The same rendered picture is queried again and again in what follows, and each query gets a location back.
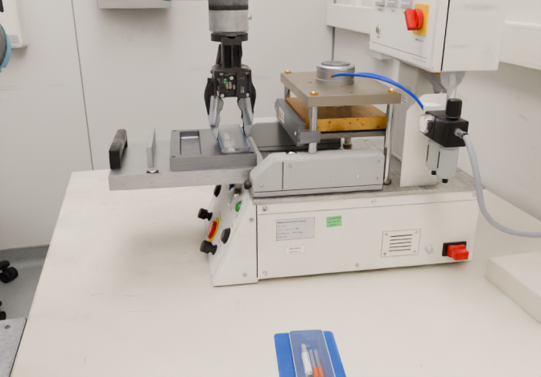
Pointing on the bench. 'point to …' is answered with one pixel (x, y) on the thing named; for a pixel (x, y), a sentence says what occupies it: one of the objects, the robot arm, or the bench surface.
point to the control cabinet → (435, 43)
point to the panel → (222, 215)
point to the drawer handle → (117, 148)
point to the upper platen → (343, 119)
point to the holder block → (204, 151)
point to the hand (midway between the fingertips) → (231, 132)
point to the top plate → (342, 86)
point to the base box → (349, 235)
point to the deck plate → (466, 182)
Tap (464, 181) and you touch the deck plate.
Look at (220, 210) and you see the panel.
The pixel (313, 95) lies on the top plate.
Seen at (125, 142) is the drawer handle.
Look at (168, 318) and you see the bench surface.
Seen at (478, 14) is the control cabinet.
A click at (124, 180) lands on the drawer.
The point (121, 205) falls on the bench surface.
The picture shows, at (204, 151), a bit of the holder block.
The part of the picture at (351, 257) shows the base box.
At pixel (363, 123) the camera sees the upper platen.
